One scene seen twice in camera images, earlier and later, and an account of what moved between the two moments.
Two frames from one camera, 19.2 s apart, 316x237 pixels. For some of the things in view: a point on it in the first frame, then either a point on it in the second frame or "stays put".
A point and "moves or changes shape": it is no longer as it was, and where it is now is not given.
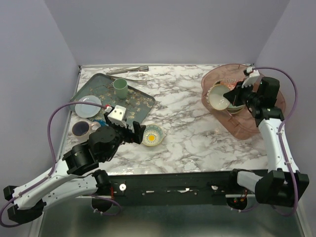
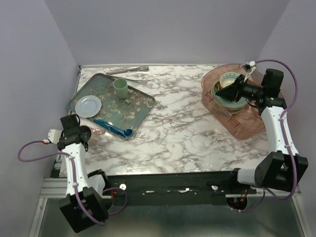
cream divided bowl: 234,110 stays put
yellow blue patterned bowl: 153,135 -> 228,79
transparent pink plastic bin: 242,126 stays put
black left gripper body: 123,135 -> 86,144
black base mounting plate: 178,188 stays put
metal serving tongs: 141,68 stays put
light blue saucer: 88,110 stays put
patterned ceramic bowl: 215,97 moves or changes shape
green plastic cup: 121,85 stays put
